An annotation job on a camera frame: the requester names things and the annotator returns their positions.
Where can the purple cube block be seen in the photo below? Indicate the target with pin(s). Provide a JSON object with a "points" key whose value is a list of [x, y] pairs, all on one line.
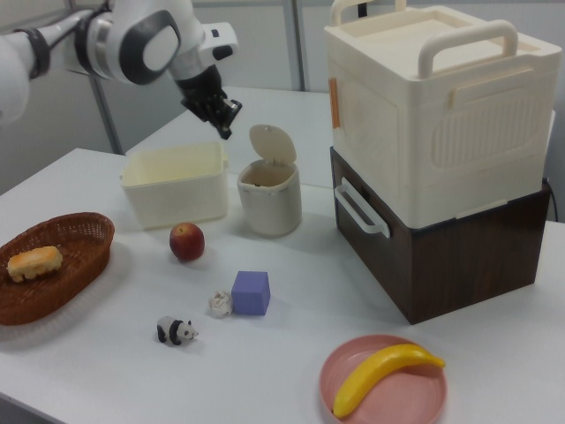
{"points": [[249, 293]]}

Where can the panda figurine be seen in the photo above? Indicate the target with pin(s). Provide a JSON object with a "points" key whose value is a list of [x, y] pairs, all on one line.
{"points": [[174, 330]]}

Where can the copper latch strip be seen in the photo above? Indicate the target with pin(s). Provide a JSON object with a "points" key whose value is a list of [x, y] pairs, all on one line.
{"points": [[334, 103]]}

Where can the brown wicker basket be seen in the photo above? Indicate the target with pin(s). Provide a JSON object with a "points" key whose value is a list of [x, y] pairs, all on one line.
{"points": [[57, 291]]}

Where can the red apple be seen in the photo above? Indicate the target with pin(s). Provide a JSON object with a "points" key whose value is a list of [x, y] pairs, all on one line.
{"points": [[187, 243]]}

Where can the toasted bread loaf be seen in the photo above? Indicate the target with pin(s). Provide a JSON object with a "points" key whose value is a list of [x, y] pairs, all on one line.
{"points": [[35, 264]]}

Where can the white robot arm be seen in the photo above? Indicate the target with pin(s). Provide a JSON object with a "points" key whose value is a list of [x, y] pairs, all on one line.
{"points": [[145, 48]]}

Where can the yellow banana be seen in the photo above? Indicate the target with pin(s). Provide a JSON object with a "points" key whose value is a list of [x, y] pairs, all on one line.
{"points": [[375, 375]]}

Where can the cream plastic open bin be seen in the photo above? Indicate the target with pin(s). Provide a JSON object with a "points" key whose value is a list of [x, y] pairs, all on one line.
{"points": [[176, 199]]}

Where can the cream plastic storage box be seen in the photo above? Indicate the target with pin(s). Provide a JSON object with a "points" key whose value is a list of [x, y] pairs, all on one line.
{"points": [[419, 132]]}

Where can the crumpled white paper ball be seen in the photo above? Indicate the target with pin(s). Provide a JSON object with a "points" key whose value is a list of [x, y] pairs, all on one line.
{"points": [[220, 304]]}

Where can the pink round plate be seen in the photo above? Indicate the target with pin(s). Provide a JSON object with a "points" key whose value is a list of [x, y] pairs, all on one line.
{"points": [[397, 397]]}

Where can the white lidded trash can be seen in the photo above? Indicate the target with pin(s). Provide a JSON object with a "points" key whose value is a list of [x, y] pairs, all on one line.
{"points": [[271, 207]]}

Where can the dark wood drawer cabinet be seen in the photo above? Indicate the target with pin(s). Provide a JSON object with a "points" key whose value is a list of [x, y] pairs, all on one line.
{"points": [[463, 269]]}

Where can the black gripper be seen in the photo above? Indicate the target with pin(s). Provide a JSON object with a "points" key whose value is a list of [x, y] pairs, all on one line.
{"points": [[201, 90]]}

